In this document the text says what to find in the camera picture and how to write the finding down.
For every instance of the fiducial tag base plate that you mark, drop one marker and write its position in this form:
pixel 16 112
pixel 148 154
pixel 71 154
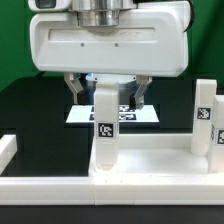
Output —
pixel 85 114

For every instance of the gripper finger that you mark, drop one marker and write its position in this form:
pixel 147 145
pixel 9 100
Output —
pixel 137 99
pixel 80 95

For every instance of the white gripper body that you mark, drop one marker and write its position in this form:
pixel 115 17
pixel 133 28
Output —
pixel 110 37

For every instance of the white U-shaped border fence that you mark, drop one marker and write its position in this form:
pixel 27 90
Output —
pixel 107 188

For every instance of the white desk top tray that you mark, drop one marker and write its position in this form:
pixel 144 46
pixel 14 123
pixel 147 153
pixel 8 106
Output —
pixel 159 155

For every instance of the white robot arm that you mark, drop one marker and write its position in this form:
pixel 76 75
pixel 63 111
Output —
pixel 116 40

